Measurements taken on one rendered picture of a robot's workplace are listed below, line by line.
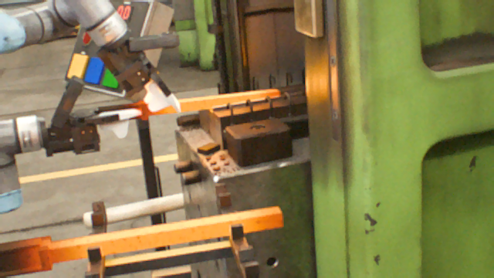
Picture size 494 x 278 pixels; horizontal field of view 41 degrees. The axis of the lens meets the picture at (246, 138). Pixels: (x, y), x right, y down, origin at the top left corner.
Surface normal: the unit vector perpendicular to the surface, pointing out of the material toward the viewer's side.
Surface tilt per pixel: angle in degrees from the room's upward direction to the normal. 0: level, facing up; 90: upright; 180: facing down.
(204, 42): 90
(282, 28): 90
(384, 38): 89
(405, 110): 90
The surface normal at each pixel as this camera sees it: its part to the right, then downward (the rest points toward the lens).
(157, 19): 0.68, 0.18
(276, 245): 0.31, 0.28
